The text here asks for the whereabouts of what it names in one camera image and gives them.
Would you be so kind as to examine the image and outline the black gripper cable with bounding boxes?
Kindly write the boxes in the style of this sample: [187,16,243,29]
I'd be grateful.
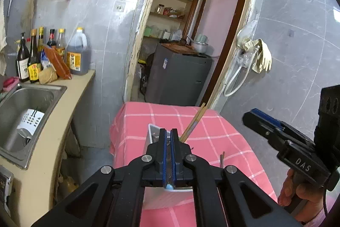
[322,184,329,217]

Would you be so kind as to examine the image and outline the wooden door frame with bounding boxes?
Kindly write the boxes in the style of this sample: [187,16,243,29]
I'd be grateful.
[124,0,260,111]

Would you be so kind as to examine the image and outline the stainless steel sink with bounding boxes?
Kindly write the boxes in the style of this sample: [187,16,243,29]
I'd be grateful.
[0,83,68,170]

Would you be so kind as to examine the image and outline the wooden storage shelf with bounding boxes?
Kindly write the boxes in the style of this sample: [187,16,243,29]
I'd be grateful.
[143,0,205,42]

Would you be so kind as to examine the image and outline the white perforated utensil holder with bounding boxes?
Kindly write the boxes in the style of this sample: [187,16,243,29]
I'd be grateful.
[142,123,195,211]

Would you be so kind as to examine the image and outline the white hose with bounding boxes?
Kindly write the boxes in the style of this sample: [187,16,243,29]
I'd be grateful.
[222,48,260,98]

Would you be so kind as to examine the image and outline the yellow-capped clear bottle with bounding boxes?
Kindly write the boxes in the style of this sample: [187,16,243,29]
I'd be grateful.
[55,28,67,63]

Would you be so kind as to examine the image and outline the clear hanging plastic bag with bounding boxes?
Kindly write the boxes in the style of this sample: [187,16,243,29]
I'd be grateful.
[237,20,257,50]

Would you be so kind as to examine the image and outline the person's right hand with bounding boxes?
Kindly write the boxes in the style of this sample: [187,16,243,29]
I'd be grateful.
[278,168,326,223]

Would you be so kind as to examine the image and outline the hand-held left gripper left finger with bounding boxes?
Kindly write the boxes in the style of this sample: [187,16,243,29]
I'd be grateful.
[30,129,169,227]

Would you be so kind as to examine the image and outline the black bag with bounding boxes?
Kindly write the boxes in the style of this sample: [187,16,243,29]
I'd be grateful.
[139,53,155,96]

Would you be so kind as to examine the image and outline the white perforated drainer basket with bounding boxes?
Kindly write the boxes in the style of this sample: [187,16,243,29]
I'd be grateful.
[17,108,45,140]

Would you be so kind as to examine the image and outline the slim dark glass bottle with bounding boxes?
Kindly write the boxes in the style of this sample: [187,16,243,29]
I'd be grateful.
[37,26,45,53]

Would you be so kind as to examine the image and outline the wooden cutting board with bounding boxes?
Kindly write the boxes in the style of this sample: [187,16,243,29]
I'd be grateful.
[160,42,199,54]

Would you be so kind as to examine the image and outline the grey-tipped wooden chopstick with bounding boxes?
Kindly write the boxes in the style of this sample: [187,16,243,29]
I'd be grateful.
[182,107,207,143]

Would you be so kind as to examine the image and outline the cream rubber gloves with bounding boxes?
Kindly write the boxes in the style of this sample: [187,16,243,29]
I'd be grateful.
[242,39,273,74]

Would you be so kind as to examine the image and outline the tan loofah sponge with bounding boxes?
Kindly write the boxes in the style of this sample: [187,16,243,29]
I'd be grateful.
[38,67,58,85]

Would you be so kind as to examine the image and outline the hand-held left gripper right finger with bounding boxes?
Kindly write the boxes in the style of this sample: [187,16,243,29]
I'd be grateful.
[171,128,306,227]

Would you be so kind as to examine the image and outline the white hanging towel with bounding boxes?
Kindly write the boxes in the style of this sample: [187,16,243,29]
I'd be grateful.
[0,0,8,76]

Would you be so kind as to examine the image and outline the pink scrub brush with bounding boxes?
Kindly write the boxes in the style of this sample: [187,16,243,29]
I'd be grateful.
[2,76,21,92]

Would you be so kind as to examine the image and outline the person's right forearm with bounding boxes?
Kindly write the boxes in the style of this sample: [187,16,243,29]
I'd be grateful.
[301,195,337,226]

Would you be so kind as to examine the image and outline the orange-brown spice packet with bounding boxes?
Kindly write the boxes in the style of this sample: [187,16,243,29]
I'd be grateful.
[42,45,72,81]

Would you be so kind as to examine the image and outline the metal stove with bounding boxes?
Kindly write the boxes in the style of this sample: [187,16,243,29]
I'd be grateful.
[0,165,15,208]

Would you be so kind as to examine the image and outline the soy sauce bottle yellow label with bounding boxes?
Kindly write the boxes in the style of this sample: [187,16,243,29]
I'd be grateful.
[27,29,43,83]

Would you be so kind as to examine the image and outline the metal cooking pot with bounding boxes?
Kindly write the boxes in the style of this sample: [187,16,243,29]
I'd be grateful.
[191,34,209,55]

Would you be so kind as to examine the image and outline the red-capped dark bottle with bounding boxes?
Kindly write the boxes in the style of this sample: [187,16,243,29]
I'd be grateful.
[46,29,57,48]

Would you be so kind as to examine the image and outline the blue and white packet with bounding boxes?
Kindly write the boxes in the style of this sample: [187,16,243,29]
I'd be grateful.
[41,53,52,69]

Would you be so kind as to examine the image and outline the beige kitchen counter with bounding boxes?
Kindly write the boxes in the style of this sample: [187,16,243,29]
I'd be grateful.
[0,69,96,227]

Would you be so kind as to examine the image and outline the pink checked tablecloth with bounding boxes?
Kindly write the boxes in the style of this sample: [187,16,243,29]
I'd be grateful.
[109,101,278,227]

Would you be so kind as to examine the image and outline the grey washing machine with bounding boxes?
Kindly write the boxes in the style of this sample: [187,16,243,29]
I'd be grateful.
[145,43,214,108]

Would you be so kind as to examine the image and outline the large dark vinegar jug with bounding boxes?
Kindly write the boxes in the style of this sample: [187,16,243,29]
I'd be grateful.
[66,27,90,76]

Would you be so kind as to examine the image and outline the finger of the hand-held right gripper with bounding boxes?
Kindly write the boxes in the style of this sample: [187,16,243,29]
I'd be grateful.
[242,111,288,148]
[251,108,283,129]

